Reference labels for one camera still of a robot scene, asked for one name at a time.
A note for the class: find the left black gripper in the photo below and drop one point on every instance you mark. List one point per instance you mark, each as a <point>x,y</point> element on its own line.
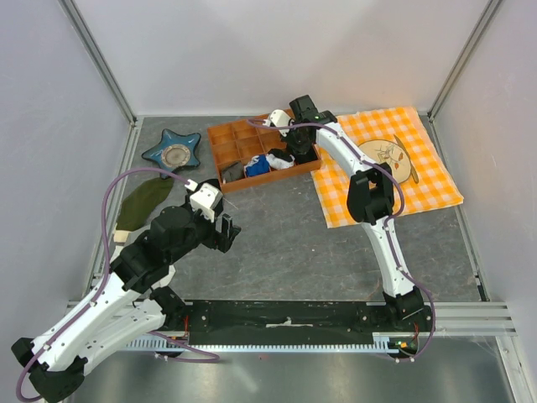
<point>217,239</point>

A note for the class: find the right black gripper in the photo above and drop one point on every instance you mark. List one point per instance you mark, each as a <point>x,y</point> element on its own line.
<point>289,138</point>

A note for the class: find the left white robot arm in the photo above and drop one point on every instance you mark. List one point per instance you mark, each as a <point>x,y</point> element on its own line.
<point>132,298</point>

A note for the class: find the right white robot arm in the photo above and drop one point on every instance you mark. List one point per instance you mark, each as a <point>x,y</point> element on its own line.
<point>370,195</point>

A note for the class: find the rolled black white underwear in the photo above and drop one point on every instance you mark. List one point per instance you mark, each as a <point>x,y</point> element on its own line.
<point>280,159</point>

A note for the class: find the rolled blue underwear in tray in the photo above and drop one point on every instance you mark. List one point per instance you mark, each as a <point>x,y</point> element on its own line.
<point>257,165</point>

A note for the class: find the black underwear with logo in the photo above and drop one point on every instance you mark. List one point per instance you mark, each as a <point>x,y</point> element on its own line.
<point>214,182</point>

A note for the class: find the rolled grey underwear in tray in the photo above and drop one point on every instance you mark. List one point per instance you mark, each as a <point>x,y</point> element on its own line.
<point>233,172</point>

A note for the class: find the olive green underwear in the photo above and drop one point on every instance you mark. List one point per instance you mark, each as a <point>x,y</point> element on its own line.
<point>138,206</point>

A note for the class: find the orange compartment organizer tray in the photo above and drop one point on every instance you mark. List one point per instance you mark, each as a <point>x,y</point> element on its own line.
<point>239,141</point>

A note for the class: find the white cloth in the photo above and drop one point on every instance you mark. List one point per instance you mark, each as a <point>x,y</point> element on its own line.
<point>168,278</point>

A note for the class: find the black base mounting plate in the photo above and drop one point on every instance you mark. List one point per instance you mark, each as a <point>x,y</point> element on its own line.
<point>288,322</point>

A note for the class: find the beige decorated plate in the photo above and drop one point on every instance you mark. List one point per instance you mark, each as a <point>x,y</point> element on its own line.
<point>392,153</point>

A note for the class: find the orange checkered tablecloth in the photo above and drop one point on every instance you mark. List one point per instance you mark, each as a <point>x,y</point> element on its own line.
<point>431,187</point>

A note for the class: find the blue star-shaped dish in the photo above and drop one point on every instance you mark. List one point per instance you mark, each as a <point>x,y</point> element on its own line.
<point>174,151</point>

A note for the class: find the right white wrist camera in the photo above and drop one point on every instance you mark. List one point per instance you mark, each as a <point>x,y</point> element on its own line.
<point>281,120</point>

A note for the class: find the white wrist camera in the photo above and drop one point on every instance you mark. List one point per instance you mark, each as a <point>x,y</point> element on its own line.
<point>281,120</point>
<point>204,198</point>

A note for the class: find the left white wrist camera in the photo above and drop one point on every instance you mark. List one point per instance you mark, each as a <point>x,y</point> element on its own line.
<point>204,198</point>

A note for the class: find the grey slotted cable duct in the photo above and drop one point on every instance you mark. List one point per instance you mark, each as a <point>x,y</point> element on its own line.
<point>151,343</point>

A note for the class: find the right aluminium frame post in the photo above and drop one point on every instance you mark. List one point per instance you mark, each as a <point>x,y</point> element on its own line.
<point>479,30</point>

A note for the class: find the aluminium frame post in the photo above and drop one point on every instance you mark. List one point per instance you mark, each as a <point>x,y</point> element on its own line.
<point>479,30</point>
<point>73,13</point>

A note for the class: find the left aluminium frame post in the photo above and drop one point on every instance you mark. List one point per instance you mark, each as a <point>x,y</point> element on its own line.
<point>73,13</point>

